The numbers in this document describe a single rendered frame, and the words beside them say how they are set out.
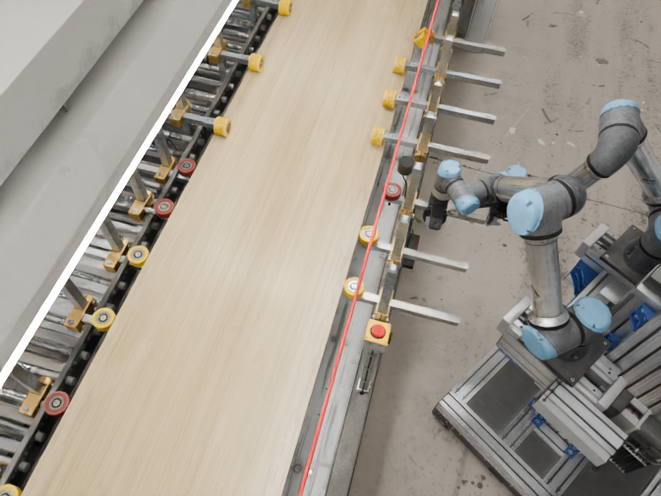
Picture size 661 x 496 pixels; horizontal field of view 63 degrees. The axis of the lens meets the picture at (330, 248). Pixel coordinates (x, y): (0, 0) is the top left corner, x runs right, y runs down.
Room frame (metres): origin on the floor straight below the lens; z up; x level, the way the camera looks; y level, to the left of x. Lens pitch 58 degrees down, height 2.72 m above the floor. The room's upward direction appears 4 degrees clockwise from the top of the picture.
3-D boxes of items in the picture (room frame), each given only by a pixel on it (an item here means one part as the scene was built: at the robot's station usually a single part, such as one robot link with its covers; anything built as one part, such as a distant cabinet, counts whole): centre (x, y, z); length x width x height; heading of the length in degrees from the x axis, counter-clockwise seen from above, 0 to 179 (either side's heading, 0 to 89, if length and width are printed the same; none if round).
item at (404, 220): (1.16, -0.27, 0.88); 0.04 x 0.04 x 0.48; 78
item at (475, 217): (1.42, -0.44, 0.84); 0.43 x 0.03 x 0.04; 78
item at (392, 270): (0.92, -0.21, 0.93); 0.04 x 0.04 x 0.48; 78
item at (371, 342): (0.66, -0.16, 1.18); 0.07 x 0.07 x 0.08; 78
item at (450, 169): (1.25, -0.40, 1.26); 0.09 x 0.08 x 0.11; 27
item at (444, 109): (1.93, -0.47, 0.95); 0.50 x 0.04 x 0.04; 78
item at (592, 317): (0.75, -0.80, 1.21); 0.13 x 0.12 x 0.14; 117
